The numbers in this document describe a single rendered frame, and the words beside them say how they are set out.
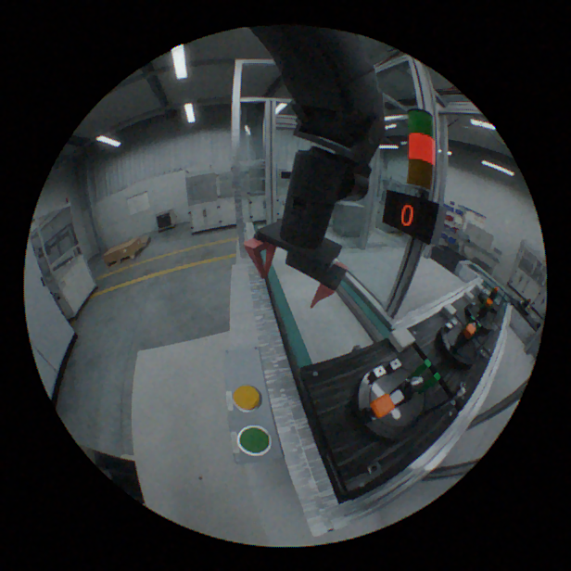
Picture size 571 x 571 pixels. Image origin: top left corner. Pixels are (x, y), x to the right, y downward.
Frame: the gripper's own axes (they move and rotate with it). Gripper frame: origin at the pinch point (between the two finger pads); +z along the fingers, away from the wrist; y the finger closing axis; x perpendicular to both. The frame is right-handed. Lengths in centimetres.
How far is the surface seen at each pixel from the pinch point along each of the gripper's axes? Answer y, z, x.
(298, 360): -7.7, 10.7, 4.5
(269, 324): 1.6, 11.6, 1.0
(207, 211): 415, 151, -255
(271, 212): 51, 16, -66
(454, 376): -40.1, 1.0, -2.8
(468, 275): -88, -2, -95
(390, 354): -22.9, 5.0, -3.2
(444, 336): -35.9, 0.2, -11.7
